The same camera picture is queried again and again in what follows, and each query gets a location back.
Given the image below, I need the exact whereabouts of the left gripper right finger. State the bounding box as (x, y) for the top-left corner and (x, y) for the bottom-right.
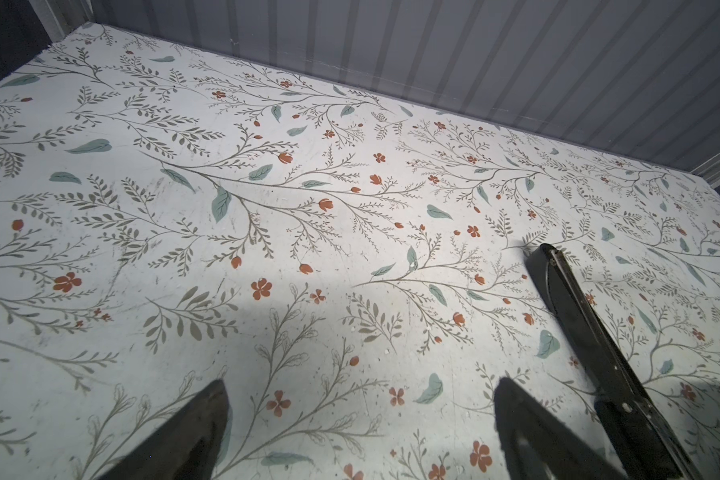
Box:
(494, 377), (625, 480)

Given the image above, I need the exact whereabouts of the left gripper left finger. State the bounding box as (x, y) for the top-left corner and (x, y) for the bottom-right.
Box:
(101, 380), (230, 480)

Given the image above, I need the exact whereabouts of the black stapler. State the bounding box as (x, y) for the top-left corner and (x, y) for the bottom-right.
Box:
(526, 243), (701, 479)

